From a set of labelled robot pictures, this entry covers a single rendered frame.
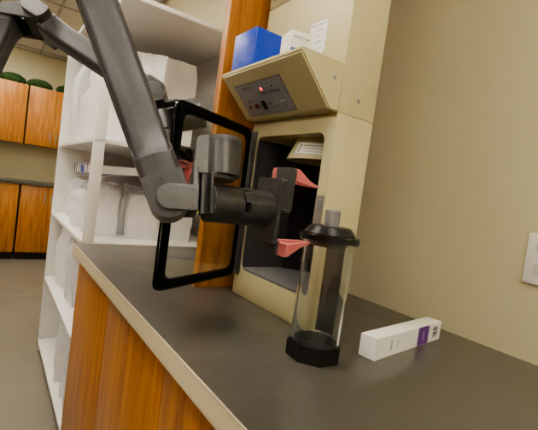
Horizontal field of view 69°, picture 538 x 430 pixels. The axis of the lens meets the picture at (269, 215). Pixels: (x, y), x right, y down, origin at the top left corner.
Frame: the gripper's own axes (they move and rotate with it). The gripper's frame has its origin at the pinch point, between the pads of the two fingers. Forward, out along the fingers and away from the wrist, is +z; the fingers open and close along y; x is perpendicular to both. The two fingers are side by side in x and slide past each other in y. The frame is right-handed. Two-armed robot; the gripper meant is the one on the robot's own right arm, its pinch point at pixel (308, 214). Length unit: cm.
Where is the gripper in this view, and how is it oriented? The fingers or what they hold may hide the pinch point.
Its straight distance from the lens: 68.1
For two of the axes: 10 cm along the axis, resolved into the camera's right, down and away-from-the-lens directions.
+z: 8.1, 0.9, 5.8
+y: 1.4, -9.9, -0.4
